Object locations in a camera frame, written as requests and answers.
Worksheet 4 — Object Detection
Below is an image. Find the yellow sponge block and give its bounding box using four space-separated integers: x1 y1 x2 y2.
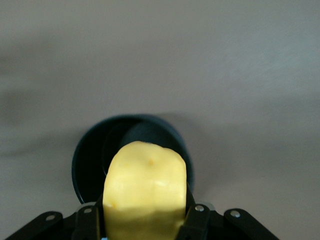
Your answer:
102 140 188 240

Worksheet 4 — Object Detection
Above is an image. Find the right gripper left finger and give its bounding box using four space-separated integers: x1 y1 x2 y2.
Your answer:
4 192 106 240

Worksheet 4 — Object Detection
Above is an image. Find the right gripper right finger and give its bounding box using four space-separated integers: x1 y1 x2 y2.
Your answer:
174 181 279 240

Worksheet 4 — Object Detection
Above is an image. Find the dark blue bowl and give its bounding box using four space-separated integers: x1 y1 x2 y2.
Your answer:
71 113 197 206

